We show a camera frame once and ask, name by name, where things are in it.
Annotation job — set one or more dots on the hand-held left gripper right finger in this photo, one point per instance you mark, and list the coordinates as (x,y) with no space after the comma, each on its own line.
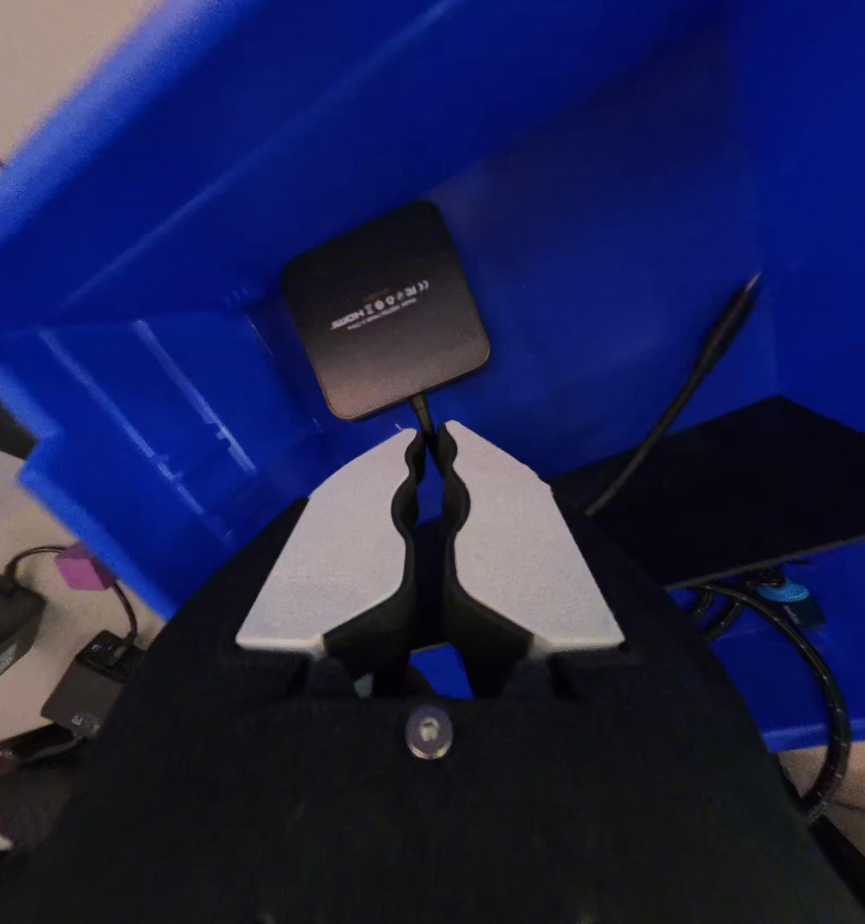
(526,563)

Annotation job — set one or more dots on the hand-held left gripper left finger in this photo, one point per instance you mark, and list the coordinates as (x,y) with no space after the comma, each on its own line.
(331,563)

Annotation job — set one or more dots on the grey and black port hub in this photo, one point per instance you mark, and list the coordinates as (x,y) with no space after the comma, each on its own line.
(382,310)

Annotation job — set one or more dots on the blue plastic bin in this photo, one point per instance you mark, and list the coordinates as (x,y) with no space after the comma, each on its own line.
(620,144)

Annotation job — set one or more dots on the black flat box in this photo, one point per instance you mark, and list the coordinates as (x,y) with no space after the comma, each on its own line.
(764,491)

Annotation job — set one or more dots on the purple block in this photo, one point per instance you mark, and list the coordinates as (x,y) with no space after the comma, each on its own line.
(82,570)

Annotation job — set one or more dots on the small black box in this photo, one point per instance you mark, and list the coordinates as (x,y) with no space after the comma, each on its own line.
(86,686)

